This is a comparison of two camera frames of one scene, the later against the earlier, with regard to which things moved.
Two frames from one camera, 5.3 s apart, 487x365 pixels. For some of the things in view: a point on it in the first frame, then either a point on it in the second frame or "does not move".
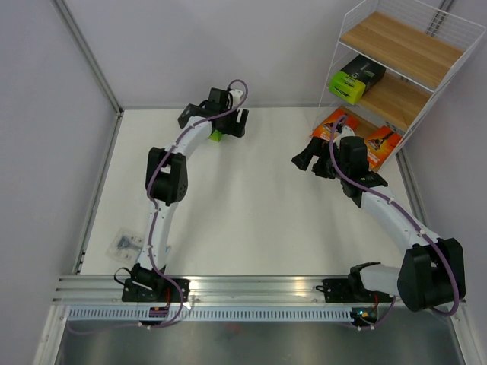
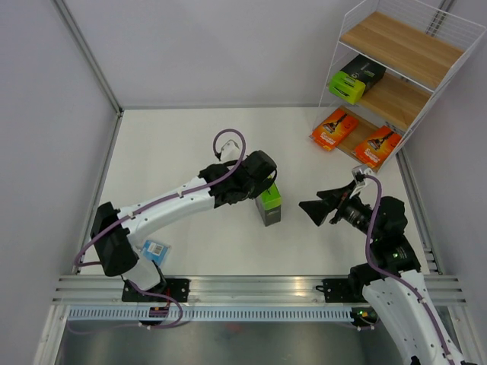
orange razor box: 326,129 does not move
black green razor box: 231,124 -> 269,205
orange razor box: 380,145 does not move
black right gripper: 317,147 -> 318,209
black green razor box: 353,81 does not move
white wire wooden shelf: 390,58 does not move
